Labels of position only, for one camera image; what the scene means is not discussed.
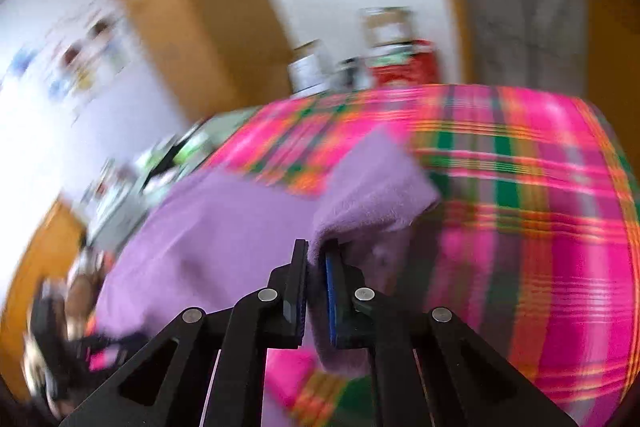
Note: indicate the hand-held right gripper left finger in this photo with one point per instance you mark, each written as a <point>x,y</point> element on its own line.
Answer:
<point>300,307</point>

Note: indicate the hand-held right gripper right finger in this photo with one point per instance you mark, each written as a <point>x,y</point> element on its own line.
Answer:
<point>331,302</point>

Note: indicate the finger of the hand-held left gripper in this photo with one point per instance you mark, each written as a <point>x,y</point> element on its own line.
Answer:
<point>115,344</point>

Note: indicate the purple fleece towel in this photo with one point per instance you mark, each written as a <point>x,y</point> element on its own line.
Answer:
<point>210,232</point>

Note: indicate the wooden headboard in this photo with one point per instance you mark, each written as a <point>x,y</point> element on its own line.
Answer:
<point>35,257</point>

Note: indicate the grey drawer cabinet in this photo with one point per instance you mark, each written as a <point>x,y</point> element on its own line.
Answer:
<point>120,217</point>

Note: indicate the pink plaid bed sheet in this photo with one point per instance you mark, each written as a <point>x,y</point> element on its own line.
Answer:
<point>525,207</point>

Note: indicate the white box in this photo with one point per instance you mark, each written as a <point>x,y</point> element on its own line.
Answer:
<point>306,67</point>

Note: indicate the red bag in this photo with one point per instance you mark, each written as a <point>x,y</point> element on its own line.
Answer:
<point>407,67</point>

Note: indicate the cardboard box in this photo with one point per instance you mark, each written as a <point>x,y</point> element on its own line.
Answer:
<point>387,32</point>

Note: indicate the wooden wardrobe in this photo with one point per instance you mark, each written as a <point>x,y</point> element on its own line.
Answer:
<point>210,17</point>

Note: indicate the cartoon wall sticker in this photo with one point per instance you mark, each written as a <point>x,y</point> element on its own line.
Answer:
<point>80,57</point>

